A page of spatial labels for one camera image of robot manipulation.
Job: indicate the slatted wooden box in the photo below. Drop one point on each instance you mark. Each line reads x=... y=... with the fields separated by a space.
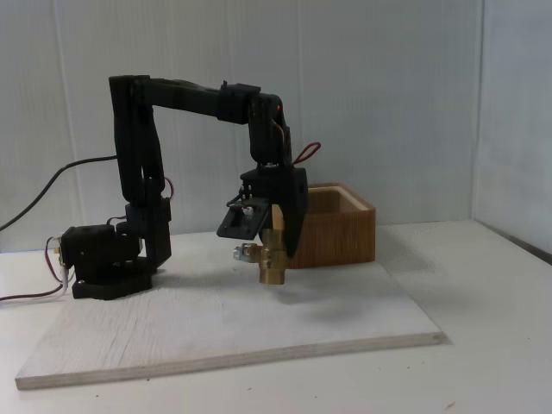
x=340 y=233

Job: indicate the white painted plywood board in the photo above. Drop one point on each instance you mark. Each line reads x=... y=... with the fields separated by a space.
x=194 y=328

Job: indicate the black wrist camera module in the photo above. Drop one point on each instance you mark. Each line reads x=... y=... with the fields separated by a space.
x=241 y=222

